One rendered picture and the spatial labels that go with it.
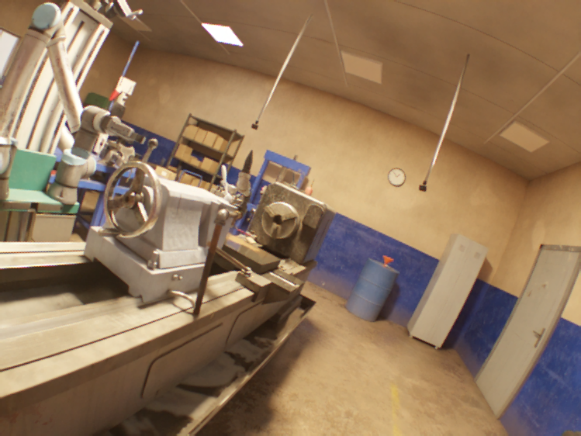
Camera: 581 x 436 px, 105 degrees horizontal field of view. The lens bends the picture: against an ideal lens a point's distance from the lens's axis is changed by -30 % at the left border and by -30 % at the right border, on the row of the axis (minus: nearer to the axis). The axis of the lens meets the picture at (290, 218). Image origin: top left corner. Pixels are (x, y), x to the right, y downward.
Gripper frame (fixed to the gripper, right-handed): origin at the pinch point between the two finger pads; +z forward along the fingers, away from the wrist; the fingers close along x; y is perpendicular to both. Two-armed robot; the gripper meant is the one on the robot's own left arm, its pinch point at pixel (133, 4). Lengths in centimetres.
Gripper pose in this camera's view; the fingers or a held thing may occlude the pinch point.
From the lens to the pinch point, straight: 204.7
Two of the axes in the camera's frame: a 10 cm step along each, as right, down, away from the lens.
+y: 3.1, -8.9, 3.4
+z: 9.4, 2.3, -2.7
